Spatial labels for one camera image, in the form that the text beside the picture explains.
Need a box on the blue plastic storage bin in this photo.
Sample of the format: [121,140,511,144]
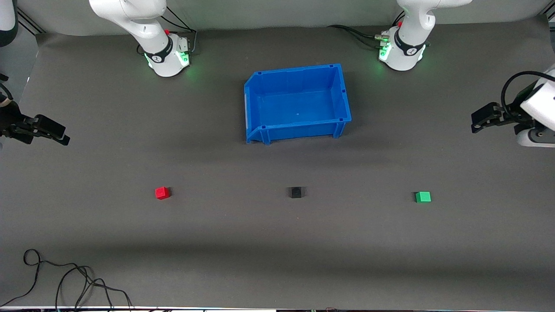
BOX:
[244,64,352,145]

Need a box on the dark grey table mat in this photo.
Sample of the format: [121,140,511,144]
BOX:
[0,15,555,310]

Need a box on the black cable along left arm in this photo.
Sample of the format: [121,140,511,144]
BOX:
[501,71,555,114]

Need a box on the black aluminium frame rail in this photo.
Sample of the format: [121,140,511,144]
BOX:
[16,9,45,35]

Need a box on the loose black cable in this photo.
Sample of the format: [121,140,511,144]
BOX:
[0,249,133,311]

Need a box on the black left arm base cable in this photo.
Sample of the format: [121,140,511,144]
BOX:
[327,25,388,49]

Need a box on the black arm base cable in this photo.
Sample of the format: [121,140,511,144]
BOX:
[161,6,198,55]
[327,25,388,49]

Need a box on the black right arm base cable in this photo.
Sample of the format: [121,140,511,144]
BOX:
[161,6,198,55]

